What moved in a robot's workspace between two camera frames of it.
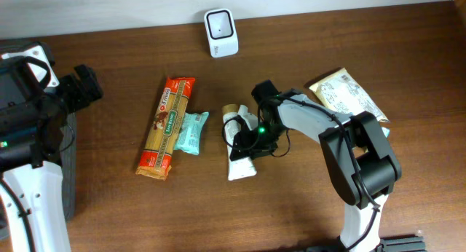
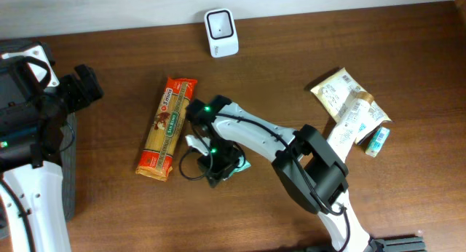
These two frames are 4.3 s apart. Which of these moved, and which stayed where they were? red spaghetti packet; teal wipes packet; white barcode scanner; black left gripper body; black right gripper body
Moved: teal wipes packet; black right gripper body
Stayed: white barcode scanner; red spaghetti packet; black left gripper body
